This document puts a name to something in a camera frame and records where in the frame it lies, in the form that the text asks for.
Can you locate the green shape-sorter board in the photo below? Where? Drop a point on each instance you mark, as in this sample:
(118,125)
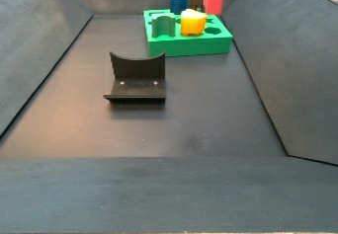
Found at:
(211,42)

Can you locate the black curved holder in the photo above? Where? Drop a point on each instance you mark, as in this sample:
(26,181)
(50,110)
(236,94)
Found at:
(138,79)

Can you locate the yellow rounded wedge block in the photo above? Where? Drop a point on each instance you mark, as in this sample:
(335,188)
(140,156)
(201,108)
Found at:
(192,22)

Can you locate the blue cylinder block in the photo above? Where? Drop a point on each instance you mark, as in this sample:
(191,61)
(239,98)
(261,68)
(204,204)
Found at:
(177,6)

